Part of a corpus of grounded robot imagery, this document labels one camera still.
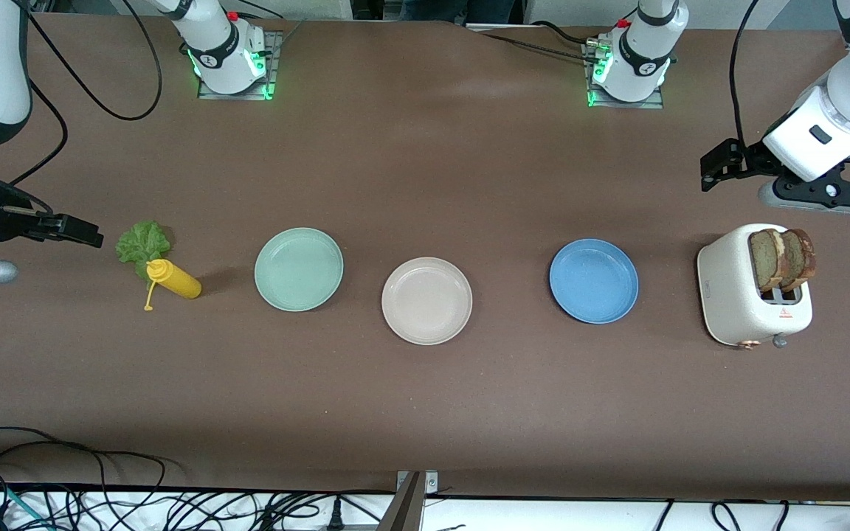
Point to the person in blue jeans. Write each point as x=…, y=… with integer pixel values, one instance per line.
x=469, y=9

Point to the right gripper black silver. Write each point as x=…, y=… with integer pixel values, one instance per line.
x=6, y=214

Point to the black power plug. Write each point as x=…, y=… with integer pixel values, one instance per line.
x=336, y=516

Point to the aluminium camera post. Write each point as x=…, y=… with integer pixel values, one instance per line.
x=406, y=505

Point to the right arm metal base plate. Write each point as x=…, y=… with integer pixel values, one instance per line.
x=275, y=74

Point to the cream white toaster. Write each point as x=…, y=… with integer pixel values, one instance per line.
x=727, y=295

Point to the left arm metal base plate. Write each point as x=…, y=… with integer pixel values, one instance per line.
x=646, y=105

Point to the beige plate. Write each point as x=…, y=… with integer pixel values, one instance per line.
x=426, y=301

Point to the blue plate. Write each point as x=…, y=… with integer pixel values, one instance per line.
x=593, y=280

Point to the green lettuce leaf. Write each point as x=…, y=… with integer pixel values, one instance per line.
x=137, y=240

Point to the toasted bread slice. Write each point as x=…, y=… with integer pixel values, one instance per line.
x=801, y=258
x=764, y=258

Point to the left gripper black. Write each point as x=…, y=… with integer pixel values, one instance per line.
x=755, y=161

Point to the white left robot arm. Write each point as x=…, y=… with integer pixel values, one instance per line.
x=643, y=66

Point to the light green plate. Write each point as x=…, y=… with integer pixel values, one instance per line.
x=298, y=269

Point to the yellow squeeze bottle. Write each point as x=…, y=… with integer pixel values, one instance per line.
x=178, y=282

